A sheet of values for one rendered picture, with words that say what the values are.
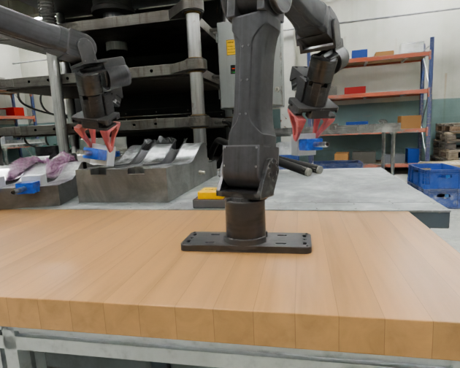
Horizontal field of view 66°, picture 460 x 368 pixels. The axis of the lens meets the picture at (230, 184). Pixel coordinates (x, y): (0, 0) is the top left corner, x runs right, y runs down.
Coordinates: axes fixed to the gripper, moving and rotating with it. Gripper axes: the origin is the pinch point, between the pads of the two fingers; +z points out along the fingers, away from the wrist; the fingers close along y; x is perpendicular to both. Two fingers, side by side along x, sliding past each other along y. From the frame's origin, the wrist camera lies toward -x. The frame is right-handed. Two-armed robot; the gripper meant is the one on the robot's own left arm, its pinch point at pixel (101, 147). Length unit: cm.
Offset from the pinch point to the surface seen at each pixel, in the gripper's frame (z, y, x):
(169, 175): 4.7, -19.5, 1.7
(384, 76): 122, -169, -655
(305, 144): -6, -53, -4
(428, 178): 146, -180, -297
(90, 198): 12.1, 1.6, 6.6
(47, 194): 10.1, 11.2, 10.7
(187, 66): -5, 4, -77
